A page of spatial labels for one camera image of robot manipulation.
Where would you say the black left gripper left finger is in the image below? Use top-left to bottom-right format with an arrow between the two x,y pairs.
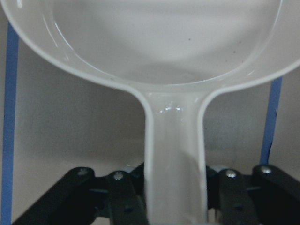
13,164 -> 149,225

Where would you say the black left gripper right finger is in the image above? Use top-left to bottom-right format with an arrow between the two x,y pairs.
206,165 -> 300,225

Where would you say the beige plastic dustpan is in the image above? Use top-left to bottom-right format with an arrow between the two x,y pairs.
1,0 -> 300,225

